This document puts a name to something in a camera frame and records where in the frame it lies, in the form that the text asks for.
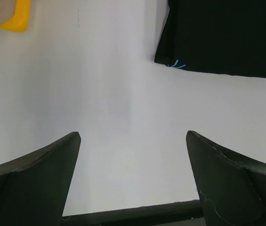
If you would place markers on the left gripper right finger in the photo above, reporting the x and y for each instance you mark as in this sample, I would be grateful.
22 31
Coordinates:
231 186

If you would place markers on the black t-shirt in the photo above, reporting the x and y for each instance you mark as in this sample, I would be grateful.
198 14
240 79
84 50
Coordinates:
215 36

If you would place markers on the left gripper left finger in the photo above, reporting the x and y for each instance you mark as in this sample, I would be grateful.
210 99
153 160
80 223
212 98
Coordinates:
34 187

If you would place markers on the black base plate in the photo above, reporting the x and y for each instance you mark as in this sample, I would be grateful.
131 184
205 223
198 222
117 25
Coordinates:
187 213

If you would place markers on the yellow t-shirt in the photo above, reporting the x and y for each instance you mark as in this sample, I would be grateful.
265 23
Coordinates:
19 21

